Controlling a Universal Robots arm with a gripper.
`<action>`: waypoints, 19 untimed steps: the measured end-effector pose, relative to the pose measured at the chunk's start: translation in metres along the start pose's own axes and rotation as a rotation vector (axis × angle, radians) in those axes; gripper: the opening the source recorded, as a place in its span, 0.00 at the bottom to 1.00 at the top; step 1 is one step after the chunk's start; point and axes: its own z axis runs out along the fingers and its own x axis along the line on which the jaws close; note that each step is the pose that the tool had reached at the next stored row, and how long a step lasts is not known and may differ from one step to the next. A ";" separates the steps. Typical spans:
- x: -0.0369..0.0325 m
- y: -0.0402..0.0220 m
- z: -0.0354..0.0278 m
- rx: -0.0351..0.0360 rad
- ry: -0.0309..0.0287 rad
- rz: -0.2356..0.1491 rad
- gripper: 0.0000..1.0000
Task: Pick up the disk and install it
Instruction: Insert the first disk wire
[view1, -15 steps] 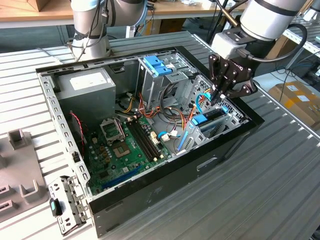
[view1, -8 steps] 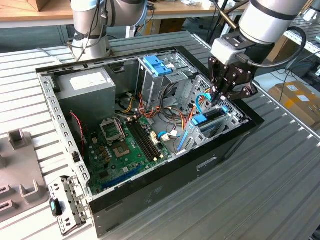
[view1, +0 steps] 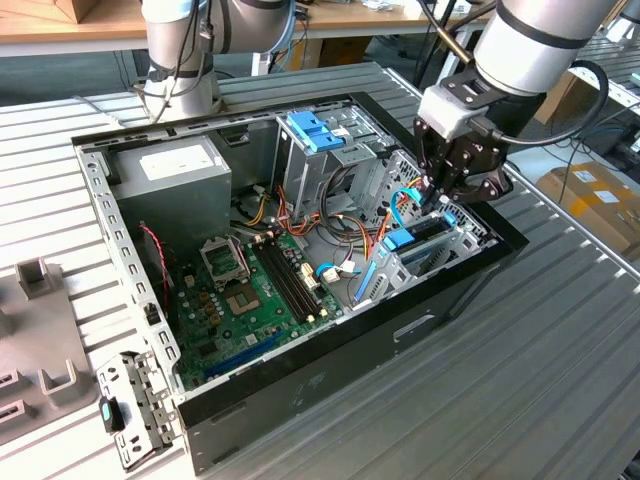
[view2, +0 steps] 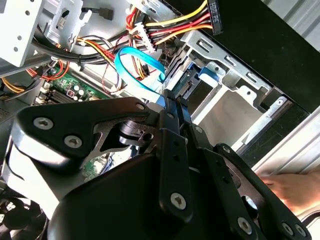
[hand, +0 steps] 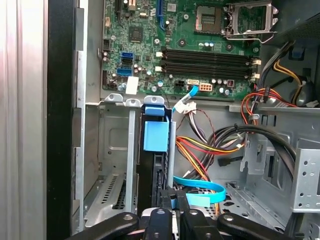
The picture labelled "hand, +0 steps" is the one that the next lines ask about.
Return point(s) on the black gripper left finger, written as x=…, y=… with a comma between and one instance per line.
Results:
x=157, y=225

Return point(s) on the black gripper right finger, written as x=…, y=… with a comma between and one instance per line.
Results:
x=197, y=225

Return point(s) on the hard disk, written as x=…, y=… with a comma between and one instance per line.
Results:
x=156, y=136

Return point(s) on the metal disk bay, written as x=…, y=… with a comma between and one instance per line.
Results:
x=112, y=140

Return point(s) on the metal drive cage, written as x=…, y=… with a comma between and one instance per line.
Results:
x=306, y=180

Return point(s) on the black open PC case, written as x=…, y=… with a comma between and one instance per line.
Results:
x=60, y=125

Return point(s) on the black RAM slot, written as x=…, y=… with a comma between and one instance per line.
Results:
x=207, y=59
x=207, y=53
x=207, y=67
x=207, y=73

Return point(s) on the green motherboard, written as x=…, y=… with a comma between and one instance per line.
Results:
x=192, y=37

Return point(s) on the thin metal locking lever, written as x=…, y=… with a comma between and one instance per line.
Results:
x=245, y=39

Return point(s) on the CPU socket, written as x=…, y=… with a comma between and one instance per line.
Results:
x=208, y=18

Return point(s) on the blue expansion slot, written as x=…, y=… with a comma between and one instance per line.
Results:
x=160, y=15

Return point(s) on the metal socket cover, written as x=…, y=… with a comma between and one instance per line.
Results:
x=271, y=22

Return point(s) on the black expansion slot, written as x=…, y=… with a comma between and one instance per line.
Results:
x=119, y=12

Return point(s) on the grey power supply unit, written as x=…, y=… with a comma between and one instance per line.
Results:
x=300, y=27

